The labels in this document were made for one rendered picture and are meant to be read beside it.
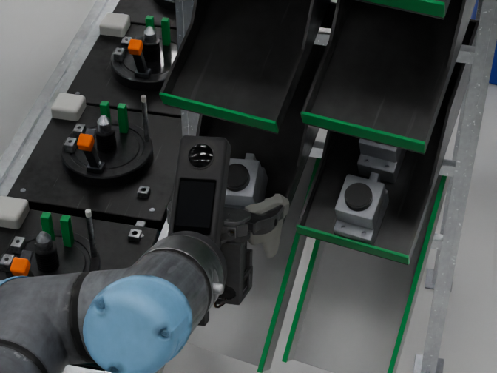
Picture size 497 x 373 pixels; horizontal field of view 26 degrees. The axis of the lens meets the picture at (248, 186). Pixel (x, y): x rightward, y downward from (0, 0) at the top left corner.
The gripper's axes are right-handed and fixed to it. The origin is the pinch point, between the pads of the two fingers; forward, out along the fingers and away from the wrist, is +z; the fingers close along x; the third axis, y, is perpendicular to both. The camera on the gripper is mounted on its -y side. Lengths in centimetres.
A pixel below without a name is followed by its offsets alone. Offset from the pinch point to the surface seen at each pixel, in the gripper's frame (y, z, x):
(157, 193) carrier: 12.7, 38.9, -22.8
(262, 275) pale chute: 15.1, 16.0, -1.1
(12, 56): 1, 80, -66
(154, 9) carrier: -9, 81, -38
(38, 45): -1, 84, -63
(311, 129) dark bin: -4.9, 11.5, 5.2
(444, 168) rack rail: -0.7, 15.6, 20.2
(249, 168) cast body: -1.6, 4.4, -0.3
